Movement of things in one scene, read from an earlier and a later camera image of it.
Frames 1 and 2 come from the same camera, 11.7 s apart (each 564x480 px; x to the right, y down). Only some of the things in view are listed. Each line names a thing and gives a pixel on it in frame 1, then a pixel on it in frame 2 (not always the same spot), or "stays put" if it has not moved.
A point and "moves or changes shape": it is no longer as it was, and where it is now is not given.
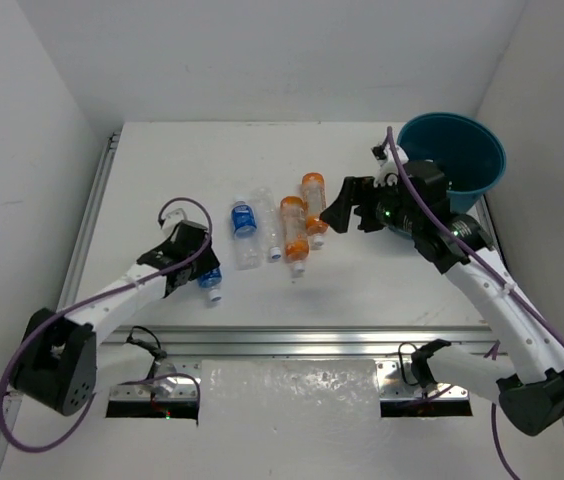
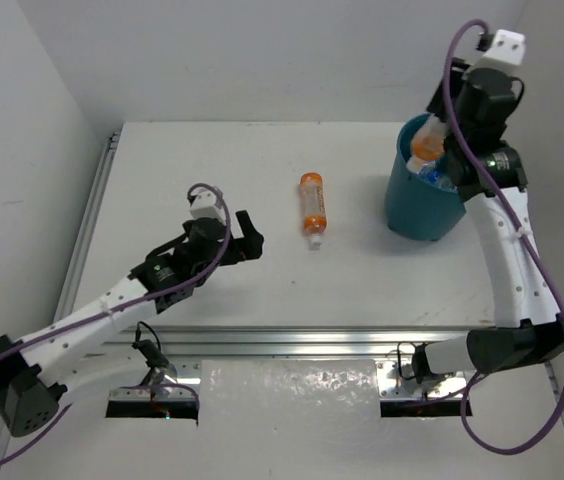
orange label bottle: x=313 y=185 stays put
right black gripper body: x=382 y=207 to x=438 y=106
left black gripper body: x=201 y=265 to x=235 y=247
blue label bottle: x=211 y=282 moves or changes shape
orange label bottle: x=293 y=225 to x=428 y=144
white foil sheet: x=291 y=394 stays put
